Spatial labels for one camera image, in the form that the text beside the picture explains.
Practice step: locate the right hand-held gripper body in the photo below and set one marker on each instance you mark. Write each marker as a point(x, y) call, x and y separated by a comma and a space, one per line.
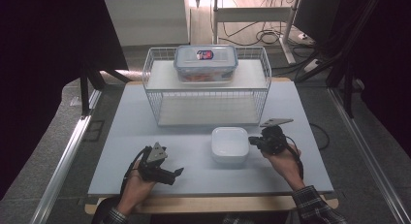
point(274, 140)

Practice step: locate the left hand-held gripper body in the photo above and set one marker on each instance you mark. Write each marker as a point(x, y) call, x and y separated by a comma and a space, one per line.
point(156, 167)

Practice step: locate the white square plastic container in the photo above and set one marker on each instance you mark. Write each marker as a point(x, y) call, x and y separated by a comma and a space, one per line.
point(230, 144)

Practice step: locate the clear blue-rimmed food container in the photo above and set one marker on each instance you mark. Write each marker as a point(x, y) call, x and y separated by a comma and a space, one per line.
point(206, 64)

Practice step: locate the person's right hand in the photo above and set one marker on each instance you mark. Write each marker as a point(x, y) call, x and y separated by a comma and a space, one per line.
point(287, 166)

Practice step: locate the person's left hand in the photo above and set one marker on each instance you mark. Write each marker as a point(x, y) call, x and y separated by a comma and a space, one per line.
point(135, 191)

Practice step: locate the dark floor plate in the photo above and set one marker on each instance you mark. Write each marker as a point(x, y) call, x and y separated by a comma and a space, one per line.
point(93, 131)

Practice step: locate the white power strip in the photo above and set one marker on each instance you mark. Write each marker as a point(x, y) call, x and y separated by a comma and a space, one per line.
point(311, 65)

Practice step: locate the black metal stand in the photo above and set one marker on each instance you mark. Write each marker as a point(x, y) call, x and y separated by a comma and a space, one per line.
point(347, 72)
point(85, 88)

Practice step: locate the white cabinet panel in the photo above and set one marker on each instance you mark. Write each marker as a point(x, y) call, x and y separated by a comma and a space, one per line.
point(147, 22)

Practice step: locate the dark curtain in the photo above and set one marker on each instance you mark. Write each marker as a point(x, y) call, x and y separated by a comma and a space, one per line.
point(391, 62)
point(38, 72)

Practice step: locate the aluminium rail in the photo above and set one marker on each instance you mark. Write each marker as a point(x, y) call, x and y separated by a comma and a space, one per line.
point(368, 146)
point(64, 159)

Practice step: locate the white metal desk frame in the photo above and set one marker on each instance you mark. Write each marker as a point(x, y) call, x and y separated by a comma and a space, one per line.
point(252, 14)

